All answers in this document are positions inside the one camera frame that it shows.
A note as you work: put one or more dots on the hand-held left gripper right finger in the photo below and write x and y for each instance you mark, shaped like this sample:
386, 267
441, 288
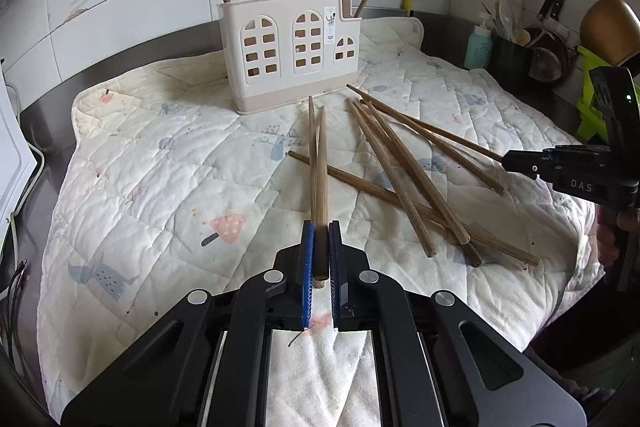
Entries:
335, 277

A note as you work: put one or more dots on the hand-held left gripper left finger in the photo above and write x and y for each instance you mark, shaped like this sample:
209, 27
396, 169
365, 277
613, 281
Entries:
307, 272

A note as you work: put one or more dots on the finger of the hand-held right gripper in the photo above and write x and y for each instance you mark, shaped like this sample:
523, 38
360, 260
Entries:
525, 162

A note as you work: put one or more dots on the cream plastic chopstick holder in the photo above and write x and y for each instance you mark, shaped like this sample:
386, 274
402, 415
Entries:
280, 57

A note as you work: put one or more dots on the person's right hand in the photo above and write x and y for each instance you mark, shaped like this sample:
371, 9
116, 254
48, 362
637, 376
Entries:
606, 239

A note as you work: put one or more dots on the green plastic object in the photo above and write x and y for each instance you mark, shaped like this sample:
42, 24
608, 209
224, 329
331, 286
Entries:
590, 107

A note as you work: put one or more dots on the black utensil container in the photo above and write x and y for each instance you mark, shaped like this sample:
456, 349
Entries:
510, 57

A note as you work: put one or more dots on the dark wok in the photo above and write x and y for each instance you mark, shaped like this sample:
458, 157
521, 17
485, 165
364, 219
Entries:
550, 57

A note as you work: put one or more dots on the teal pump bottle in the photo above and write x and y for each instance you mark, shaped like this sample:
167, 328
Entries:
477, 47

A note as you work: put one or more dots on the wooden spoon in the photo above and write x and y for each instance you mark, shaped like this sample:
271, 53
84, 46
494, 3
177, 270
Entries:
522, 37

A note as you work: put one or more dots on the white rice paddle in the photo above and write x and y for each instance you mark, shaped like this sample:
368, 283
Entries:
505, 14

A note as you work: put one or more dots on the brown dome-shaped object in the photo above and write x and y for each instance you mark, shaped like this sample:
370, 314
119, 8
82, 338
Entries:
610, 27

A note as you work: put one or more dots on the black kitchen knife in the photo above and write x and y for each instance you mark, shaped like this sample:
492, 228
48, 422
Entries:
552, 4

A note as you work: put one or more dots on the white quilted mat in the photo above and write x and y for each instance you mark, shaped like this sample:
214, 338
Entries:
175, 167

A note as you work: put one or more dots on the white appliance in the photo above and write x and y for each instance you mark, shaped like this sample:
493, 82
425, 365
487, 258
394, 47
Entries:
15, 167

